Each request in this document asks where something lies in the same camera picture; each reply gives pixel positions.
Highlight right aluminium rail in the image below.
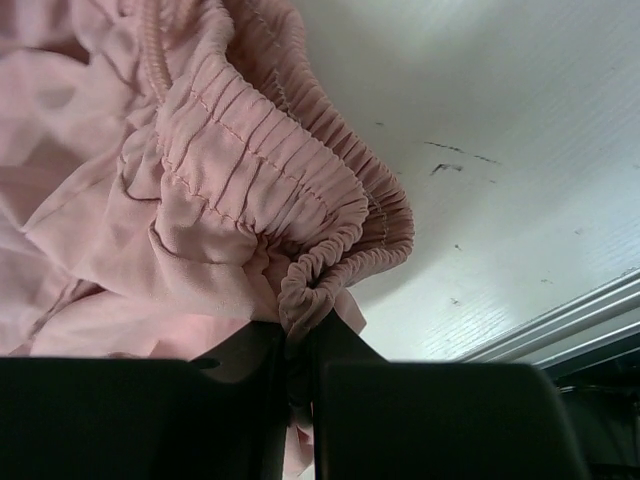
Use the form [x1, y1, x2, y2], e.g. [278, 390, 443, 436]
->
[458, 269, 639, 368]

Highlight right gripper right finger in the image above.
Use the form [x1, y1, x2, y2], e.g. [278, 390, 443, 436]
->
[306, 313, 589, 479]

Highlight pink trousers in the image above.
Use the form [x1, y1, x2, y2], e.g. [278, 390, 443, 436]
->
[0, 0, 417, 480]

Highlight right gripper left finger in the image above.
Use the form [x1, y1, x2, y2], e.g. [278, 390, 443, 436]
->
[1, 323, 288, 479]

